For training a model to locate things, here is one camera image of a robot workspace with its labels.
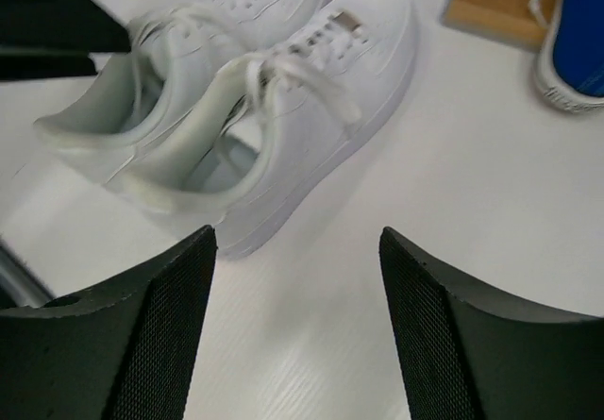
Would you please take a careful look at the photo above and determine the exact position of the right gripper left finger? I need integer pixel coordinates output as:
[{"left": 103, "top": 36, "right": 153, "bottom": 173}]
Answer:
[{"left": 1, "top": 227, "right": 217, "bottom": 419}]

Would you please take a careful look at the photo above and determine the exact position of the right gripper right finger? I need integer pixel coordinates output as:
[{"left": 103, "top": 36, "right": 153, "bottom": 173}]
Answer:
[{"left": 379, "top": 227, "right": 603, "bottom": 419}]

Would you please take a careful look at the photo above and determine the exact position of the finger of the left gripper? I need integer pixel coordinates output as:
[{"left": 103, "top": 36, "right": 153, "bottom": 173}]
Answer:
[{"left": 1, "top": 0, "right": 130, "bottom": 82}]

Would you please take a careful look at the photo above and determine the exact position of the white sneaker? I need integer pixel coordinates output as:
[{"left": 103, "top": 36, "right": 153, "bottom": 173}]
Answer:
[
  {"left": 34, "top": 0, "right": 327, "bottom": 193},
  {"left": 116, "top": 0, "right": 419, "bottom": 260}
]

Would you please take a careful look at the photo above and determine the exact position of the blue canvas sneaker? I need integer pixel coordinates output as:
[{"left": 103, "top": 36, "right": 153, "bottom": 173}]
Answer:
[{"left": 528, "top": 0, "right": 603, "bottom": 113}]

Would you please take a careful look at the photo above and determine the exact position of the aluminium mounting rail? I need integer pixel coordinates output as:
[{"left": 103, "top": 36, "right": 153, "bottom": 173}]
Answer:
[{"left": 0, "top": 240, "right": 55, "bottom": 310}]

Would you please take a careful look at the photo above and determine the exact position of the white wire shoe shelf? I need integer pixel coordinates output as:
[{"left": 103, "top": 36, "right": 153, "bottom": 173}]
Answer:
[{"left": 442, "top": 0, "right": 559, "bottom": 52}]

